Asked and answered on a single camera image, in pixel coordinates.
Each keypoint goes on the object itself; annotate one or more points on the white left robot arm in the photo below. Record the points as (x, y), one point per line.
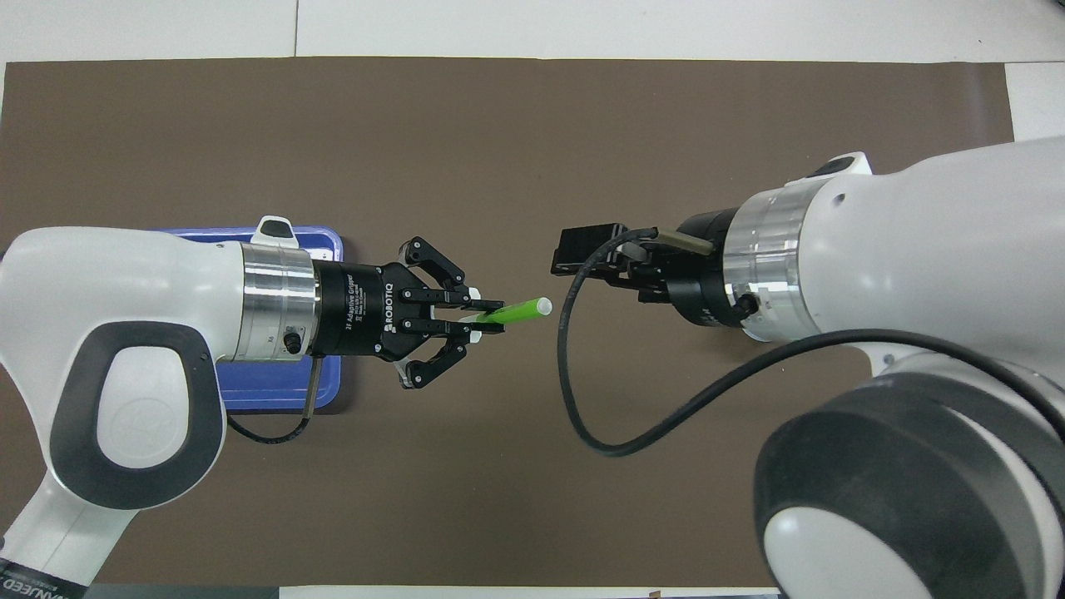
(125, 291)

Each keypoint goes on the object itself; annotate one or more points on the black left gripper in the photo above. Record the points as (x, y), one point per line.
(358, 308)

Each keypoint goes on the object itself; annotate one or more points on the brown table mat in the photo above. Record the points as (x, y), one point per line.
(532, 150)

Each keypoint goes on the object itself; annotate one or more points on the blue plastic tray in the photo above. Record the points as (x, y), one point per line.
(274, 387)

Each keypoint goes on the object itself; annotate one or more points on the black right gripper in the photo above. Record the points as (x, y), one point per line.
(699, 283)

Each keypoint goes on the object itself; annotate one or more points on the green marker pen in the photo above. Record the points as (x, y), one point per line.
(520, 309)

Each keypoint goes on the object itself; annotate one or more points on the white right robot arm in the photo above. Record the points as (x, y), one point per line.
(915, 249)

